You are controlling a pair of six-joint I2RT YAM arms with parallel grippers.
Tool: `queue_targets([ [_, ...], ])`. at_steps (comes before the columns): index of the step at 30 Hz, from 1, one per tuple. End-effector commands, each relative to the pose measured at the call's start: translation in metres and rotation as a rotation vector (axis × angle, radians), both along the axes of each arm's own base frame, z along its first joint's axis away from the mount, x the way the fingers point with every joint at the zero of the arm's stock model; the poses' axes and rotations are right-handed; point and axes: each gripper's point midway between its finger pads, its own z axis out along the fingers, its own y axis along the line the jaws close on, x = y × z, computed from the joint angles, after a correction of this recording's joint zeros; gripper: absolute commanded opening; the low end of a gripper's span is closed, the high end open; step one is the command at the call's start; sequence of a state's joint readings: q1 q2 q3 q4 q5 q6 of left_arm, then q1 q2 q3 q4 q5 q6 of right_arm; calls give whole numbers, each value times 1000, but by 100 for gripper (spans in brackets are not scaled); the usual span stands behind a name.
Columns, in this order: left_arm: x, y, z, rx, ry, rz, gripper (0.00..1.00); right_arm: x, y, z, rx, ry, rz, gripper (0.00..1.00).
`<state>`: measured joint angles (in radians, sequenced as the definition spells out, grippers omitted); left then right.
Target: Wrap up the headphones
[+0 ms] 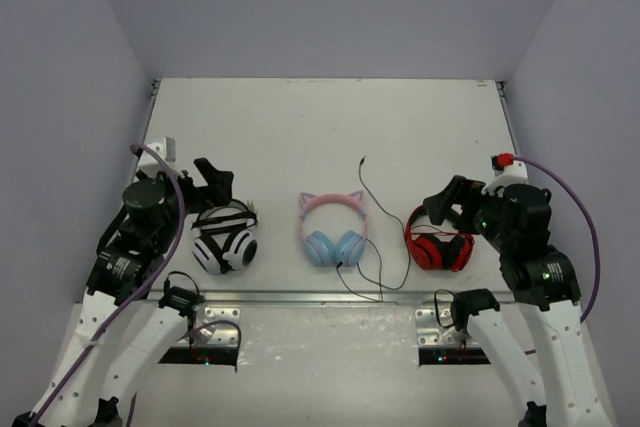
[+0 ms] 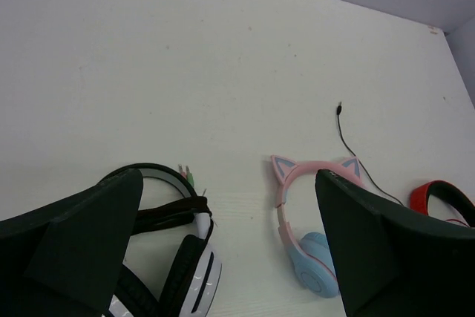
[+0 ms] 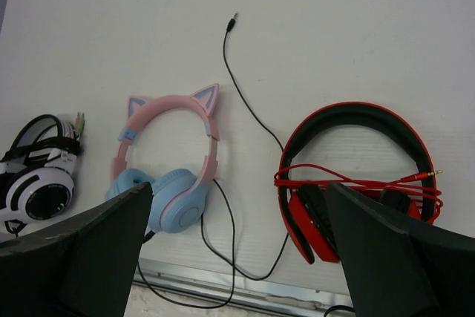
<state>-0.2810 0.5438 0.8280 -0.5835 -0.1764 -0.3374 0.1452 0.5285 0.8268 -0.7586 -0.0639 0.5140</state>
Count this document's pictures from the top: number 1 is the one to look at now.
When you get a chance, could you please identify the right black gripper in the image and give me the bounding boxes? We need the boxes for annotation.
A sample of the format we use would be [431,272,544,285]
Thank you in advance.
[423,175,514,253]

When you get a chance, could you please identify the black headphone audio cable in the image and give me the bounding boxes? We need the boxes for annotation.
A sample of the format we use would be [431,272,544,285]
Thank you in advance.
[334,155,412,304]

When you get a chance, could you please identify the pink blue cat-ear headphones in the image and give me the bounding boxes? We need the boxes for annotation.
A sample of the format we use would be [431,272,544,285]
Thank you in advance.
[299,190,370,267]

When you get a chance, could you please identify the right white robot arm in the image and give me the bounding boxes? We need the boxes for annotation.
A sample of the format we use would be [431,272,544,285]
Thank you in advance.
[423,175,613,426]

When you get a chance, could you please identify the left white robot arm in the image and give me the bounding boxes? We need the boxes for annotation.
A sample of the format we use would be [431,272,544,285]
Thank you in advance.
[13,158,234,426]

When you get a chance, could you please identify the red black headphones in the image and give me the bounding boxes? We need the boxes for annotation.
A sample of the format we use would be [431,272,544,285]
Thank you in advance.
[404,206,475,272]

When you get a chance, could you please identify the black white headphones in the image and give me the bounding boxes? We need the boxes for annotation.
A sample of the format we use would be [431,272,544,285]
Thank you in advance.
[191,199,258,275]

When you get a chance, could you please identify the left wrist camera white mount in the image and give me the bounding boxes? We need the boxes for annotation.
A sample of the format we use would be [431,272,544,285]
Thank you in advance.
[137,137,176,178]

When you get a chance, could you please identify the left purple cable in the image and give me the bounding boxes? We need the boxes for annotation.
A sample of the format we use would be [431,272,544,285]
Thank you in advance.
[28,144,242,422]

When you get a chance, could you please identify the purple cable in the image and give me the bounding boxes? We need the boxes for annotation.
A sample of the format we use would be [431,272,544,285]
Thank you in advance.
[514,156,603,321]
[28,144,242,422]

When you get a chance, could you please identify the aluminium front table rail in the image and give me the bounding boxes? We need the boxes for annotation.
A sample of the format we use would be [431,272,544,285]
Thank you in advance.
[144,289,516,306]

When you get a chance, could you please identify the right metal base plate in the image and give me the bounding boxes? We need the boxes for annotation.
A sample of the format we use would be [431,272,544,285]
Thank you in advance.
[414,305,467,349]

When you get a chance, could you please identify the metal base plate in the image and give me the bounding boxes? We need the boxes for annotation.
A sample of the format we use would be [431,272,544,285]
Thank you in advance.
[414,305,467,349]
[180,307,242,348]

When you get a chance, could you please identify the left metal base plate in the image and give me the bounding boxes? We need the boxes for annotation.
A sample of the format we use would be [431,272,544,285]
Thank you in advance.
[180,307,242,348]

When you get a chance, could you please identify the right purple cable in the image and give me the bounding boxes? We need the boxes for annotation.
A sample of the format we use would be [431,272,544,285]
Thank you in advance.
[514,156,603,321]

